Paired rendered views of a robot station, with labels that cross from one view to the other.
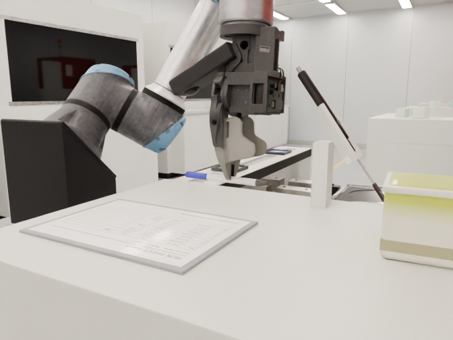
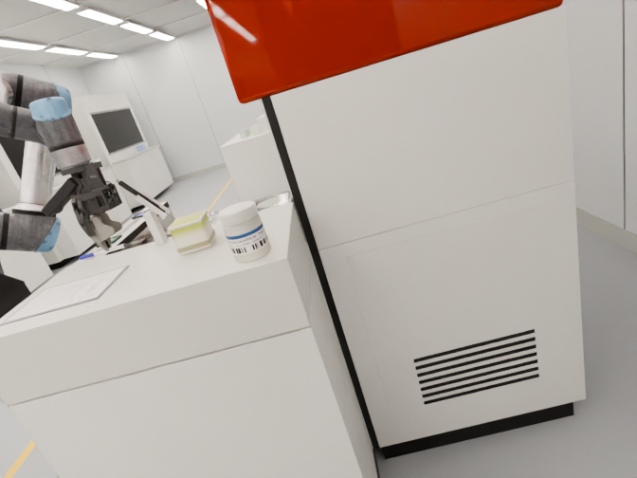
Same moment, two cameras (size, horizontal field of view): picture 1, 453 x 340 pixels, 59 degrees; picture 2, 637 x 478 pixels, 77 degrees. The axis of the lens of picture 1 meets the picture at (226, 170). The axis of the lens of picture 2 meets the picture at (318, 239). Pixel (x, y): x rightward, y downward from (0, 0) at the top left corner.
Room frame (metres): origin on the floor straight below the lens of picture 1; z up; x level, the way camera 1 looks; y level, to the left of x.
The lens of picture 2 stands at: (-0.54, -0.06, 1.23)
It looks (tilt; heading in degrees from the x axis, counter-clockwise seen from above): 21 degrees down; 336
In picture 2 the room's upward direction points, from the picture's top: 17 degrees counter-clockwise
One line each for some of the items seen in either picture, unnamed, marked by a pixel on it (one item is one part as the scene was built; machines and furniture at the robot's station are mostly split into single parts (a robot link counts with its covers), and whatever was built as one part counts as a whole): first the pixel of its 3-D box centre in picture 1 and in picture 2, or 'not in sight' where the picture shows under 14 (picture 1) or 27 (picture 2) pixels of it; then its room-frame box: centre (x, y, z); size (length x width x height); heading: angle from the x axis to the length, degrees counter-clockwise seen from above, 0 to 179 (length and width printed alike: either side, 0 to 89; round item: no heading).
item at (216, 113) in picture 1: (222, 115); (86, 218); (0.56, 0.01, 1.08); 0.05 x 0.02 x 0.09; 151
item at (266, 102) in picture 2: not in sight; (294, 153); (0.72, -0.64, 1.02); 0.81 x 0.03 x 0.40; 151
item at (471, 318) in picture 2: not in sight; (424, 280); (0.56, -0.94, 0.41); 0.82 x 0.70 x 0.82; 151
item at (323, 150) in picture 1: (336, 156); (157, 216); (0.50, -0.14, 1.03); 0.06 x 0.04 x 0.13; 61
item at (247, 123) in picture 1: (247, 148); (111, 229); (0.58, -0.03, 1.03); 0.06 x 0.03 x 0.09; 61
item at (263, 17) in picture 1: (247, 13); (73, 157); (0.58, -0.03, 1.22); 0.08 x 0.08 x 0.05
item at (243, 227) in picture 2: not in sight; (245, 231); (0.15, -0.24, 1.01); 0.07 x 0.07 x 0.10
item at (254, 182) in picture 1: (225, 179); (105, 250); (0.58, 0.00, 0.98); 0.14 x 0.01 x 0.01; 61
